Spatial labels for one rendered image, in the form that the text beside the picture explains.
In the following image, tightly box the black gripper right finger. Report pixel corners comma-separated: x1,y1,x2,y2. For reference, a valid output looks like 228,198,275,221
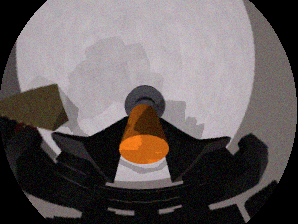
158,119,231,183

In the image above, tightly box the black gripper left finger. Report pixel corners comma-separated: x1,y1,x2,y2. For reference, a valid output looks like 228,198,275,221
52,116,129,184

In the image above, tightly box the orange knob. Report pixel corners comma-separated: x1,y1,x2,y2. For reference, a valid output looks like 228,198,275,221
118,104,169,164

